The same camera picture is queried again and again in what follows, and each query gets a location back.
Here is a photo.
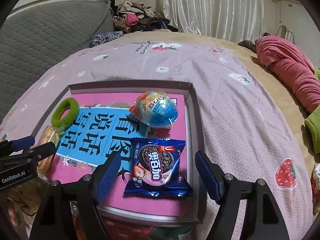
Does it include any pink strawberry print blanket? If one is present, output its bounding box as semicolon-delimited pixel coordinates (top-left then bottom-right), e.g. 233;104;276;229
1;42;313;239

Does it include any green fleece garment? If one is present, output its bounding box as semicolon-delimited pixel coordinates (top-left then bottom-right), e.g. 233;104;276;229
304;67;319;154

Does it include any grey quilted headboard cover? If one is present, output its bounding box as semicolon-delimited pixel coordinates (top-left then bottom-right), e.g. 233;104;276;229
1;0;113;119

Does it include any orange rice cracker packet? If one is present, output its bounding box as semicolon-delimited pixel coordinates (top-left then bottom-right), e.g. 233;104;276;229
37;126;60;173

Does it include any blue floral pillow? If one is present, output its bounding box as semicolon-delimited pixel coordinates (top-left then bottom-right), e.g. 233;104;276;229
89;31;124;48

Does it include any pink and blue book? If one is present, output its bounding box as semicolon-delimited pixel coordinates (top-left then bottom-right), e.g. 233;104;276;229
47;93;192;217

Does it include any floral patterned cloth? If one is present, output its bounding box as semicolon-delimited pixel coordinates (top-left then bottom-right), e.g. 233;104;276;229
310;163;320;215

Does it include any metal chair frame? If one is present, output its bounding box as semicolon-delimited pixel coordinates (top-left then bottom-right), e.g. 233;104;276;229
276;25;294;43

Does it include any pink rolled quilt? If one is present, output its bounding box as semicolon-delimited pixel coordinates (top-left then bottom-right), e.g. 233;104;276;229
255;35;319;113

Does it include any blue Oreo cookie packet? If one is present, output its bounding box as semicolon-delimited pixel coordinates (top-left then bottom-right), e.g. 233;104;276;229
124;137;193;198

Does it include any blue surprise egg toy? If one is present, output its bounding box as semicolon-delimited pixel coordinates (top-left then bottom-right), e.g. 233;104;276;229
129;91;178;128

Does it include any green fuzzy hair scrunchie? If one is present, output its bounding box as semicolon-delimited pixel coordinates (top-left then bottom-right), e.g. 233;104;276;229
51;98;79;129

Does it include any pile of assorted clothes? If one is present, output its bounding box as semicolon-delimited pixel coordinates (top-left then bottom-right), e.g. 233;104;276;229
106;0;180;34

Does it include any shallow grey cardboard tray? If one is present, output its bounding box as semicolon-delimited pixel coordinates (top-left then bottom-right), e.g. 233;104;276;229
31;80;207;227

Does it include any white satin curtain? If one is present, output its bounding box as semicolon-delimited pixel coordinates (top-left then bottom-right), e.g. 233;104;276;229
158;0;264;43

